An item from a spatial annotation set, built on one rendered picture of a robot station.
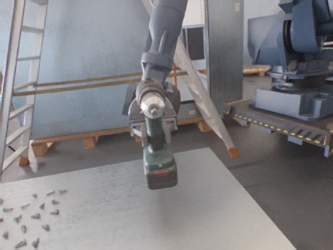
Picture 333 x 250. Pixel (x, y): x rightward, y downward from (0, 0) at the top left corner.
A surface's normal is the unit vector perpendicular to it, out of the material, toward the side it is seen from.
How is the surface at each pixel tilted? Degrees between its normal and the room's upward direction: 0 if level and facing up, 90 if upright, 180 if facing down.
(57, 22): 90
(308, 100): 90
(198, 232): 0
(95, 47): 90
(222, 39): 90
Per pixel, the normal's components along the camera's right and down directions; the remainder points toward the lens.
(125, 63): 0.12, 0.33
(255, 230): -0.10, -0.93
